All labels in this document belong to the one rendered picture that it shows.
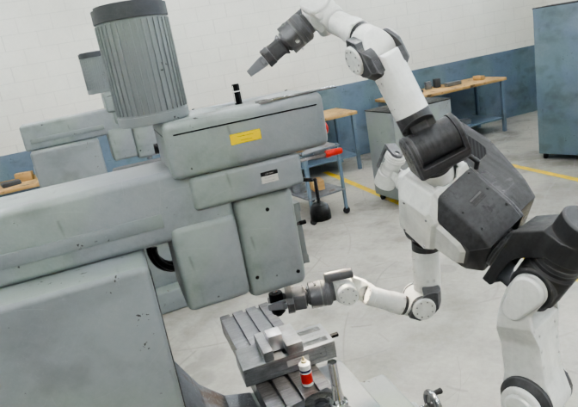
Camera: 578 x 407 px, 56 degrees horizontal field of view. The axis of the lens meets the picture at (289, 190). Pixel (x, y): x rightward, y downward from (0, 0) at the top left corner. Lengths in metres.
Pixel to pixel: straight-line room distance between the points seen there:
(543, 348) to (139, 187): 1.14
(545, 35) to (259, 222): 6.23
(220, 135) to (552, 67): 6.32
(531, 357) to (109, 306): 1.10
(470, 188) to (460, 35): 8.67
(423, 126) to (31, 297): 1.05
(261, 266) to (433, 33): 8.39
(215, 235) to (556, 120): 6.41
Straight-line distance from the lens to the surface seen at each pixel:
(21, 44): 8.14
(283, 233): 1.64
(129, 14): 1.50
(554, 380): 1.67
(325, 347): 2.06
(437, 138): 1.39
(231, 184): 1.54
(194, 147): 1.49
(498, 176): 1.54
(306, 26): 1.59
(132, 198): 1.52
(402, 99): 1.38
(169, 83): 1.52
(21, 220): 1.54
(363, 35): 1.41
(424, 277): 1.84
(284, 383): 2.02
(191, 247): 1.56
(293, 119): 1.56
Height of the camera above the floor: 2.05
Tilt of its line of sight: 15 degrees down
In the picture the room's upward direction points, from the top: 10 degrees counter-clockwise
